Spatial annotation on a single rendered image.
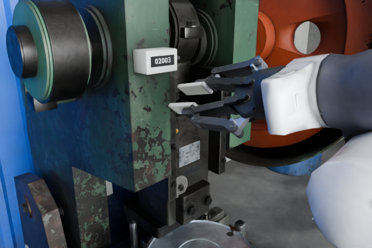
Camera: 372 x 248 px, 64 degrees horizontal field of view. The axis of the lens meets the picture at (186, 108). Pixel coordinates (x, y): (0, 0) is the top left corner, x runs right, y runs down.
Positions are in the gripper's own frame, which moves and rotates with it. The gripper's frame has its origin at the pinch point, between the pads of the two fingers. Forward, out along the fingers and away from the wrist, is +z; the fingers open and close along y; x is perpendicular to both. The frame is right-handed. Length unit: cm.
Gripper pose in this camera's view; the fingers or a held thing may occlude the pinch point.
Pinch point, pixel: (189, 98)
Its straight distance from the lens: 55.0
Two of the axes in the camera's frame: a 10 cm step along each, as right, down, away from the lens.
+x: -6.5, -5.1, -5.6
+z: -6.6, 0.1, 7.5
